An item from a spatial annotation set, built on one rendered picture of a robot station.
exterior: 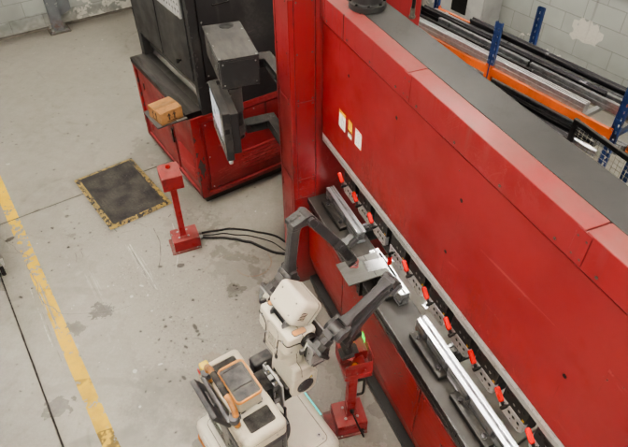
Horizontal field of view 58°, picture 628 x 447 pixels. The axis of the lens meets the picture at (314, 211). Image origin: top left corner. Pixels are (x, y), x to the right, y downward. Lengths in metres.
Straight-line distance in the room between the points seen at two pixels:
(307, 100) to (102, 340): 2.33
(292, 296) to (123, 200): 3.15
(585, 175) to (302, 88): 1.91
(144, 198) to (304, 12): 2.87
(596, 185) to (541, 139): 0.28
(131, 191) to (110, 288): 1.20
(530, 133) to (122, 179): 4.37
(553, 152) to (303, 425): 2.22
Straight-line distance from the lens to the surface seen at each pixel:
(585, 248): 1.91
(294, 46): 3.36
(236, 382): 3.05
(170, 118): 4.70
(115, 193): 5.72
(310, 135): 3.70
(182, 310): 4.55
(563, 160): 2.15
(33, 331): 4.80
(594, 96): 4.42
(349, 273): 3.34
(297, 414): 3.64
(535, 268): 2.16
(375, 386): 4.02
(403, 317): 3.32
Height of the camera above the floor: 3.48
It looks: 42 degrees down
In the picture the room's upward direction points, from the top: straight up
